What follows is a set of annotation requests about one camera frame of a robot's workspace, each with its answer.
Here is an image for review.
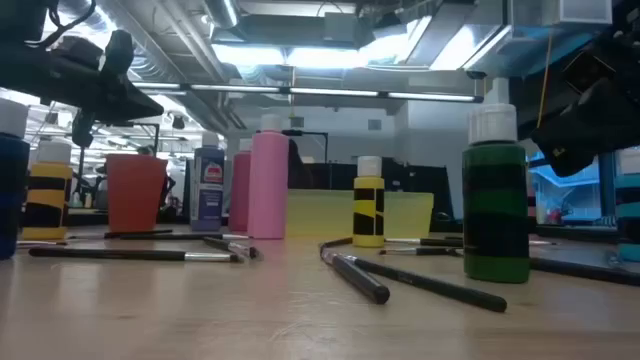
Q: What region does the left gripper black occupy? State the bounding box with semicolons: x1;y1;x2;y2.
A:
0;29;165;124

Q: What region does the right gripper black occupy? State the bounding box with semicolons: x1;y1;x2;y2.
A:
530;49;640;177

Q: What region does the small ochre paint bottle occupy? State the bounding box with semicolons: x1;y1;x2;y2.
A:
20;141;74;241

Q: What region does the large purple paint bottle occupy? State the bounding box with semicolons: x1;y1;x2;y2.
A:
189;132;226;232

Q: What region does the large rose paint bottle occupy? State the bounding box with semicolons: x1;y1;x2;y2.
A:
228;139;253;233

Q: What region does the large light pink paint bottle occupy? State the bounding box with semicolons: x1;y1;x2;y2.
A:
246;113;290;240

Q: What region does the small bright yellow paint bottle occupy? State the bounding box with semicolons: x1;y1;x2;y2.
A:
352;155;386;249

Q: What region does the small green paint bottle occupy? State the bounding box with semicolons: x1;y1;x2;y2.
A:
461;103;531;284

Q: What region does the small dark blue paint bottle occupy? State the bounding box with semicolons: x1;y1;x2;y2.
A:
0;98;31;261

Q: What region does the orange plastic cup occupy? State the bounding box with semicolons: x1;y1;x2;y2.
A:
104;153;169;234

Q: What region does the long ceiling light bar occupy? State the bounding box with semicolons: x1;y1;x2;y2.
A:
132;82;485;104

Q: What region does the yellow translucent plastic bin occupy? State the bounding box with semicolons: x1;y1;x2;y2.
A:
285;188;435;239

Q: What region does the hanging yellow cord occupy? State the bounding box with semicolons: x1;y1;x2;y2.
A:
535;27;554;129

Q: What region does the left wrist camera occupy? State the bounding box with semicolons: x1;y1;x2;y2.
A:
72;109;96;149

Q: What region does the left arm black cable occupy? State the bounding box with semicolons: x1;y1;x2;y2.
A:
27;0;99;49

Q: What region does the large rectangular silver duct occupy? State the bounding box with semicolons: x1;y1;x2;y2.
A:
399;0;614;76

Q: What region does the round silver ventilation duct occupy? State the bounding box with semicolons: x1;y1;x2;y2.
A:
202;0;241;30

